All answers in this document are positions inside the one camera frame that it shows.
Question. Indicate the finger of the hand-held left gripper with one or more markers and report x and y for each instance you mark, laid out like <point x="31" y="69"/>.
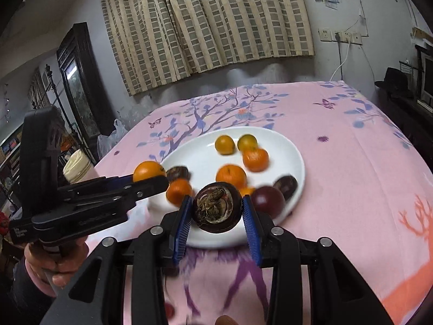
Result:
<point x="108" y="182"/>
<point x="150" y="186"/>

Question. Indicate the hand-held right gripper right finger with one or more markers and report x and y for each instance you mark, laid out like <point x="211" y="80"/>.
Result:
<point x="252" y="233"/>

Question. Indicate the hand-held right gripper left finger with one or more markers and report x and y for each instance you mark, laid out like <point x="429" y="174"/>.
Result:
<point x="181" y="225"/>

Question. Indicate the large smooth orange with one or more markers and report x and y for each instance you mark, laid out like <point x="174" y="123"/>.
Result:
<point x="148" y="171"/>

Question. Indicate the small orange mandarin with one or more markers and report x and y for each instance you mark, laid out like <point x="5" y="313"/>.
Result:
<point x="177" y="192"/>
<point x="231" y="177"/>
<point x="249" y="190"/>
<point x="255" y="159"/>

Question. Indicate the purple passion fruit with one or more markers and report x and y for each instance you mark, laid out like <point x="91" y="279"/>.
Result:
<point x="269" y="200"/>

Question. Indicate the dark mangosteen with dry calyx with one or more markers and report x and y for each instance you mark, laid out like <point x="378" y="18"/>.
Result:
<point x="216" y="210"/>

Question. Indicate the dark brown passion fruit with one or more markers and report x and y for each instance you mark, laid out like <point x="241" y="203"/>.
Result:
<point x="287" y="186"/>

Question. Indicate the white oval plate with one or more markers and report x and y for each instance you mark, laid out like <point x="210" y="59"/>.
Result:
<point x="203" y="157"/>

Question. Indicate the small yellow-orange kumquat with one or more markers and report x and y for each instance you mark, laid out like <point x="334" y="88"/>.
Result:
<point x="247" y="141"/>

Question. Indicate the person's left forearm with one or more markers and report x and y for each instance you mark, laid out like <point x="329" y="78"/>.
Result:
<point x="27" y="294"/>

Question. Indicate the person's right hand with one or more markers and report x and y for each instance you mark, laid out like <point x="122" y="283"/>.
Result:
<point x="226" y="321"/>

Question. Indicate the person's left hand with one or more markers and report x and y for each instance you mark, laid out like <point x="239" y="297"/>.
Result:
<point x="57" y="267"/>

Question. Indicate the plastic jar with cream lid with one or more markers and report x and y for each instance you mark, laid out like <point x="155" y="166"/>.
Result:
<point x="77" y="168"/>

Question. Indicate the clear plastic bag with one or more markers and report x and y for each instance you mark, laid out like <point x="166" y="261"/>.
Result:
<point x="111" y="135"/>

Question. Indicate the black coat stand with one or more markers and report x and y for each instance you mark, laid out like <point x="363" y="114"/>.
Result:
<point x="55" y="94"/>

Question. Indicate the small dark red fruit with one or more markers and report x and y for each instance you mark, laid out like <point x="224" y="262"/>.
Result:
<point x="169" y="310"/>

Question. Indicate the dark framed picture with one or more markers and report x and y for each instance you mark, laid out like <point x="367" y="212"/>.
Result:
<point x="83" y="84"/>

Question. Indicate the pink deer print tablecloth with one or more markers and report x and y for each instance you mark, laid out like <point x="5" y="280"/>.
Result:
<point x="338" y="176"/>

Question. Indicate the striped beige curtain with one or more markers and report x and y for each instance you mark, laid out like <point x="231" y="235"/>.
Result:
<point x="203" y="27"/>

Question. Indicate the black hat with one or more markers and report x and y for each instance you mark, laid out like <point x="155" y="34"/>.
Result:
<point x="394" y="81"/>

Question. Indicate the computer monitor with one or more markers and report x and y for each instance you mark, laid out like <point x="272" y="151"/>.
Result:
<point x="427" y="81"/>

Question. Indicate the white wall socket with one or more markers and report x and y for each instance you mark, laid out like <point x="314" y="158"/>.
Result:
<point x="324" y="34"/>
<point x="348" y="36"/>

